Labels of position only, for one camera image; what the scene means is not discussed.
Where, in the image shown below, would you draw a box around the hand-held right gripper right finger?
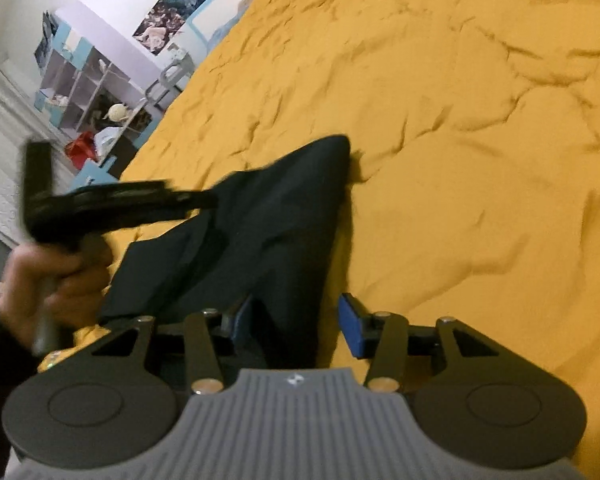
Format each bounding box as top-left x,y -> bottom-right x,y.
337,292 -> 487,395

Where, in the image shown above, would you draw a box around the blue and white headboard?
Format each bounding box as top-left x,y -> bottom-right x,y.
182,0 -> 326,61

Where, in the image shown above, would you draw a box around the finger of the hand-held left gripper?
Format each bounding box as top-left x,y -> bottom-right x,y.
167,186 -> 220,222

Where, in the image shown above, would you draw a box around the long wall poster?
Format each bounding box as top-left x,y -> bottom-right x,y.
132,0 -> 261,56

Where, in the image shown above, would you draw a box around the person's left hand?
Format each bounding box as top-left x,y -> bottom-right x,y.
0,245 -> 114,347

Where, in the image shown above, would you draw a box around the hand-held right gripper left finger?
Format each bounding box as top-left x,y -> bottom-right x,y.
91,294 -> 255,395

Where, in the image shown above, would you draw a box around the white plastic bag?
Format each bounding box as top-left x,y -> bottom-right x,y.
94,127 -> 123,153

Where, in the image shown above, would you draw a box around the white and blue bookshelf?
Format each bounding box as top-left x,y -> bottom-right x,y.
34,7 -> 151,141

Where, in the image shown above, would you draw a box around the white curtain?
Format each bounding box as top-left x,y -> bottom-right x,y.
0,50 -> 76,248

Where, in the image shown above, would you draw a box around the yellow quilt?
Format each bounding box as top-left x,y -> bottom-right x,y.
37,0 -> 600,480

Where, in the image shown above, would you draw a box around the small shelf poster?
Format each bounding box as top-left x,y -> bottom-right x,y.
34,10 -> 57,68

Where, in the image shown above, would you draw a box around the black pants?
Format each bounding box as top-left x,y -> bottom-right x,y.
97,134 -> 353,368

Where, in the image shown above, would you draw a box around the red bag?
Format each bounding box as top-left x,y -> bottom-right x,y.
64,131 -> 97,163

